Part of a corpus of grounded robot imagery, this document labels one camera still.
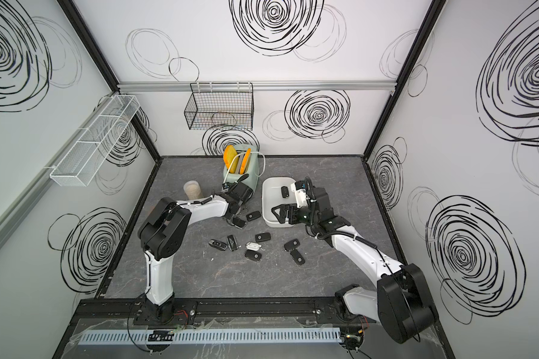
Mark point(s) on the white storage box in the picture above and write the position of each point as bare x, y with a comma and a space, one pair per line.
272, 197

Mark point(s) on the white mesh wall shelf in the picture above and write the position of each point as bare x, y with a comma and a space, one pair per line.
109, 138

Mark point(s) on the black silver key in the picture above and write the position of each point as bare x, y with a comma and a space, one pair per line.
238, 222

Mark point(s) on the grey slotted cable duct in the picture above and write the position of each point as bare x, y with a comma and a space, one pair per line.
147, 337

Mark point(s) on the black chrome Bentley key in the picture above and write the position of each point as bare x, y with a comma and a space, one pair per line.
232, 243

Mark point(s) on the black VW key middle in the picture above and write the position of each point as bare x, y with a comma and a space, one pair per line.
262, 237

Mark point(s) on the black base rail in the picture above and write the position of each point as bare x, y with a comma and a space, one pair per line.
192, 311

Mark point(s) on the orange toast slice right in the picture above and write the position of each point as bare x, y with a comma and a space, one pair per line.
245, 161

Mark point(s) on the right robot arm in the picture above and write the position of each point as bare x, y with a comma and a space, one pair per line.
401, 300

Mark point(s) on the green toaster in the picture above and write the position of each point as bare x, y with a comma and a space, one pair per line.
253, 169

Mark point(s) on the beige textured cup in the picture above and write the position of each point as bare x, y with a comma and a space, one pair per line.
193, 190

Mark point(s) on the black VW key bottom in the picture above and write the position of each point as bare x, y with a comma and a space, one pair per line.
253, 255

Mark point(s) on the black VW key upper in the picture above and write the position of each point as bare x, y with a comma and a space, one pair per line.
253, 215

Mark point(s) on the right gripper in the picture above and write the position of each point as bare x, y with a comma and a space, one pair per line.
293, 209

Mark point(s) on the yellow toast slice left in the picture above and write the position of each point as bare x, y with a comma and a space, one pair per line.
229, 158

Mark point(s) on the white key tag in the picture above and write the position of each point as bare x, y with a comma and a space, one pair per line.
252, 246

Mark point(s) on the black wire basket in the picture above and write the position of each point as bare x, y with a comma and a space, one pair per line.
216, 104

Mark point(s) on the black key with buttons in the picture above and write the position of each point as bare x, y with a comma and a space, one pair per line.
285, 192

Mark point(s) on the black Porsche key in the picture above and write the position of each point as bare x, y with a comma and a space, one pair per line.
219, 245

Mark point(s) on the black vw key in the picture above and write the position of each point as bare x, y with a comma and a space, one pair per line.
253, 215
262, 237
253, 255

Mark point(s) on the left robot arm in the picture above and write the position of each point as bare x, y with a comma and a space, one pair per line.
163, 232

